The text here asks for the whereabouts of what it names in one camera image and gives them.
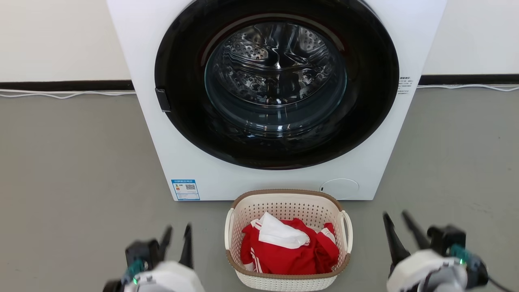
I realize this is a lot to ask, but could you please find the small printed text sticker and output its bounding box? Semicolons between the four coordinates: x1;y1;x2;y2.
397;76;415;96

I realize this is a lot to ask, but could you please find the blue energy label sticker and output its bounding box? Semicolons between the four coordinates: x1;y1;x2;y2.
171;179;201;201

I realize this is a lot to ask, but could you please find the beige plastic laundry basket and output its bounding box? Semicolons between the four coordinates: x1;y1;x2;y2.
224;189;353;292

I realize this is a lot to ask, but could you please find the black baseboard strip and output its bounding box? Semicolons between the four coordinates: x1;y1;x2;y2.
0;80;135;92
419;74;519;86

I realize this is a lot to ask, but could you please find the white washing machine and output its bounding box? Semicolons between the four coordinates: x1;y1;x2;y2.
106;0;447;202

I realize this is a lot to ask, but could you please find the steel washer drum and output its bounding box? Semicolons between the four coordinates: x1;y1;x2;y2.
205;22;347;130

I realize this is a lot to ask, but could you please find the red garment with white stripes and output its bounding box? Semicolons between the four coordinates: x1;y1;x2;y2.
240;218;340;275

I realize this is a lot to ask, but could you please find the black round washer door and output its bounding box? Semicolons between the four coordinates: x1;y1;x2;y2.
154;0;400;170

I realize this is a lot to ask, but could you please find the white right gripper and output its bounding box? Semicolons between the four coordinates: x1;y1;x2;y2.
383;210;469;292

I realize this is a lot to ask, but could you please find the round white filter cover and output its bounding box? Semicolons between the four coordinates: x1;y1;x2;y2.
319;178;360;200

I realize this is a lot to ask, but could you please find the white floor cable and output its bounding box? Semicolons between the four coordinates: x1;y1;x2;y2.
0;89;137;100
417;84;519;92

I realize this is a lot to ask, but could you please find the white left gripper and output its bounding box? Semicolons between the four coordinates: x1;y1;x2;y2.
124;223;206;292

